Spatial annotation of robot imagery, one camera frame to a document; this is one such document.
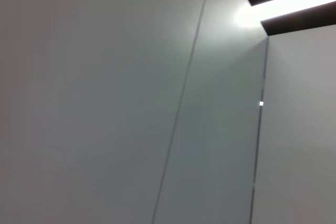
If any white linear ceiling light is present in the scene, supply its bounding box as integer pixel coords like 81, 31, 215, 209
249, 0, 336, 23

